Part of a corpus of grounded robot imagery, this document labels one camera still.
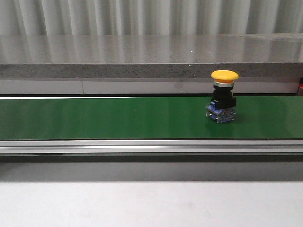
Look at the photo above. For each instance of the green conveyor belt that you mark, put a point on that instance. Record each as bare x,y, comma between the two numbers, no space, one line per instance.
257,117

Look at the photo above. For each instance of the grey speckled stone counter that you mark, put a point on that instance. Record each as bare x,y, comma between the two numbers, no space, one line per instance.
148,64

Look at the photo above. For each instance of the white pleated curtain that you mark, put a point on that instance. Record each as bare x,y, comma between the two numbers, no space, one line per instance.
150,17

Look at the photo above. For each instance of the aluminium conveyor side rail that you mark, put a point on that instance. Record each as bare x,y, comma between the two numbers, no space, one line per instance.
153,147

